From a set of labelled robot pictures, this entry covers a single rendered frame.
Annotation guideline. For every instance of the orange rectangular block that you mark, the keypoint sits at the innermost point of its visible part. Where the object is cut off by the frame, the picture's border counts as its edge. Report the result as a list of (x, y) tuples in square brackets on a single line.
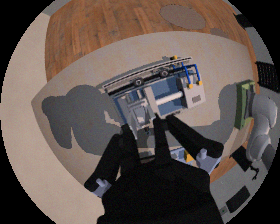
[(187, 157)]

